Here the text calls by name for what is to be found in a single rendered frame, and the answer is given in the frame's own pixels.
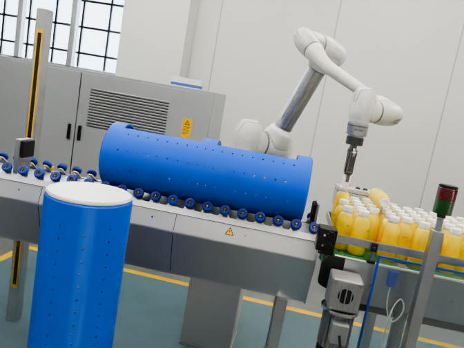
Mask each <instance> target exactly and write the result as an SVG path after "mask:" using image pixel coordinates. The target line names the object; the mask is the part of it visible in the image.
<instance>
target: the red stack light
mask: <svg viewBox="0 0 464 348"><path fill-rule="evenodd" d="M457 195H458V190H452V189H448V188H443V187H440V186H438V189H437V192H436V198H438V199H440V200H445V201H449V202H455V201H456V198H457Z"/></svg>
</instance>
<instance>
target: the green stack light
mask: <svg viewBox="0 0 464 348"><path fill-rule="evenodd" d="M455 203H456V202H449V201H445V200H440V199H438V198H436V197H435V200H434V205H433V208H432V212H434V213H437V214H439V215H445V216H452V214H453V210H454V206H455Z"/></svg>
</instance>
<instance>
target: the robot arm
mask: <svg viewBox="0 0 464 348"><path fill-rule="evenodd" d="M293 41H294V44H295V46H296V48H297V49H298V50H299V52H300V53H301V54H302V55H303V56H304V57H305V58H306V59H308V60H309V66H308V68H307V69H306V71H305V73H304V75H303V76H302V78H301V80H300V82H299V83H298V85H297V87H296V89H295V90H294V92H293V94H292V96H291V97H290V99H289V101H288V102H287V105H286V106H285V107H284V110H283V111H282V113H281V115H280V116H279V118H278V120H277V122H274V123H272V124H270V125H269V126H268V127H267V128H266V129H265V130H262V129H263V127H262V125H261V123H260V122H259V121H257V120H253V119H243V120H241V121H240V122H239V123H238V125H237V126H236V127H235V130H234V132H233V136H232V139H231V144H230V147H231V148H238V149H242V150H246V151H253V152H258V153H264V154H269V155H276V156H280V157H289V156H290V154H291V153H292V151H293V141H292V139H293V133H292V129H293V127H294V126H295V124H296V122H297V121H298V119H299V117H300V116H301V114H302V112H303V110H304V109H305V107H306V105H307V104H308V102H309V100H310V99H311V97H312V95H313V94H314V92H315V90H316V89H317V87H318V85H319V83H320V82H321V80H322V78H323V77H324V75H328V76H330V77H331V78H332V79H334V80H336V81H337V82H338V83H340V84H342V85H343V86H344V87H346V88H348V89H349V90H351V91H352V92H354V94H353V96H352V98H351V103H350V105H349V113H348V116H349V119H348V123H347V132H346V134H348V136H347V138H346V141H345V143H346V144H350V147H349V148H348V149H347V157H346V161H345V167H344V173H343V176H342V182H341V185H342V189H344V190H349V184H350V181H351V175H352V174H353V170H354V164H355V161H356V156H357V154H358V151H357V146H363V142H364V138H363V137H366V136H367V131H368V128H369V123H373V124H376V125H379V126H394V125H397V124H398V123H399V122H400V121H401V119H402V118H403V110H402V108H401V107H400V106H399V105H398V104H395V103H394V102H393V101H391V100H390V99H388V98H386V97H385V96H384V95H377V94H376V92H375V90H374V89H372V88H368V87H366V86H365V85H364V84H362V83H360V82H359V81H358V80H357V79H355V78H354V77H352V76H351V75H350V74H348V73H347V72H345V71H344V70H343V69H341V68H339V66H341V65H343V63H344V62H345V60H346V58H347V51H346V50H345V47H344V46H343V45H342V44H341V43H340V42H339V41H337V40H335V39H334V38H332V37H329V36H327V35H323V34H321V33H319V32H315V31H313V30H310V29H308V28H305V27H301V28H299V29H297V30H296V31H295V32H294V36H293Z"/></svg>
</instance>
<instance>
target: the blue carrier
mask: <svg viewBox="0 0 464 348"><path fill-rule="evenodd" d="M117 149H119V150H117ZM127 151H128V152H127ZM147 155H148V156H147ZM157 157H158V158H157ZM187 162H188V163H187ZM196 164H197V165H196ZM204 166H205V167H204ZM213 167H214V168H213ZM312 167H313V159H312V158H311V157H306V156H302V155H298V156H297V158H296V159H291V158H287V157H280V156H276V155H269V154H264V153H258V152H253V151H246V150H242V149H238V148H231V147H227V146H222V145H221V141H220V140H216V139H209V138H204V139H203V141H202V142H198V141H194V140H189V139H182V138H178V137H171V136H168V135H160V134H156V133H150V132H145V131H141V130H135V127H134V126H133V125H132V124H126V123H122V122H115V123H113V124H112V125H111V126H110V127H109V129H108V130H107V132H106V134H105V136H104V139H103V142H102V144H101V149H100V153H99V176H100V178H101V181H102V182H105V181H106V182H109V183H110V185H111V186H116V187H118V186H119V185H121V184H123V185H125V186H126V187H127V189H130V190H135V189H137V188H141V189H143V190H144V192H145V193H152V192H154V191H158V192H160V194H161V196H165V197H168V196H170V195H176V196H177V197H178V199H179V200H186V199H188V198H193V199H194V200H195V202H196V203H200V204H203V203H204V202H211V203H212V205H213V206H217V207H221V206H222V205H227V206H229V207H230V209H231V210H235V211H238V210H239V209H246V210H247V211H248V213H252V214H256V213H257V212H263V213H264V214H265V215H266V217H270V218H274V217H275V216H276V215H280V216H282V217H283V219H284V220H287V221H292V220H294V219H299V220H300V221H301V220H302V217H303V214H304V211H305V207H306V203H307V197H308V193H309V186H310V181H311V173H312ZM223 169H224V170H223ZM254 175H255V176H254ZM264 177H266V178H264ZM274 179H276V180H274ZM285 181H287V182H285ZM197 183H198V184H197ZM205 185H206V186H205ZM287 201H288V202H287Z"/></svg>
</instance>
